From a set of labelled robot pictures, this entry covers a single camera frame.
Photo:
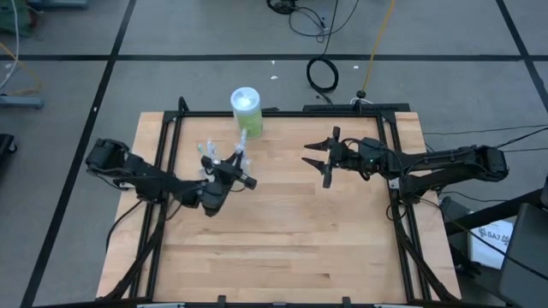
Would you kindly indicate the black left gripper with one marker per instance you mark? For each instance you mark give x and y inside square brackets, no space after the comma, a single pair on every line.
[229,173]

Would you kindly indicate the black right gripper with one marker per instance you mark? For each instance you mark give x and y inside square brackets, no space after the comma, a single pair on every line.
[351,156]

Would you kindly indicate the blue white toothbrush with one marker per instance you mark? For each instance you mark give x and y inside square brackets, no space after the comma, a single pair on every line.
[242,139]

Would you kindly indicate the clear acrylic organizer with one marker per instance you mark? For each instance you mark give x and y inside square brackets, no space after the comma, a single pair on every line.
[207,171]

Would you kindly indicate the green white toothbrush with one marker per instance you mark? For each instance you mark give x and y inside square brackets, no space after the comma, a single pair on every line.
[200,149]

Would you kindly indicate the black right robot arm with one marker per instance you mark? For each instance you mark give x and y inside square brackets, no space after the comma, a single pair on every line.
[441,164]

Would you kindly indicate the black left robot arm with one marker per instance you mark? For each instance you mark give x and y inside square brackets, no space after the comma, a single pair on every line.
[150,179]

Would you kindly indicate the green disinfecting wipes canister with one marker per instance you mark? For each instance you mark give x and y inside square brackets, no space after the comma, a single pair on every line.
[247,120]

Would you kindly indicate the black floor device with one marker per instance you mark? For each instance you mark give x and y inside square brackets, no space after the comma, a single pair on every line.
[280,5]

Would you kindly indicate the black stand beam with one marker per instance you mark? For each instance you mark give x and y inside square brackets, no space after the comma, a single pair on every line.
[492,211]

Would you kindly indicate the white printed paper sheet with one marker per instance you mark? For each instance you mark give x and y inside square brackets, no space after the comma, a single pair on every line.
[488,248]

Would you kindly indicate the grey floor bar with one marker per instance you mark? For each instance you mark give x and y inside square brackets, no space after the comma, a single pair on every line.
[21,102]

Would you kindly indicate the black chair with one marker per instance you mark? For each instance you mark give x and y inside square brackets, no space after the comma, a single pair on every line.
[526,256]

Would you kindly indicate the black floor object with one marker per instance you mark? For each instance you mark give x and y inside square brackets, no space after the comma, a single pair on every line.
[6,143]

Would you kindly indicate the green floor object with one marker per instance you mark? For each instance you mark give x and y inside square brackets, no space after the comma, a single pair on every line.
[13,19]

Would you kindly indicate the black table frame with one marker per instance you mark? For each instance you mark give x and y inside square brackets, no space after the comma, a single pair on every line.
[278,114]

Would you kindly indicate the black table edge bracket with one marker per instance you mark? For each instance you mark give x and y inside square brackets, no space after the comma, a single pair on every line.
[346,300]
[221,300]

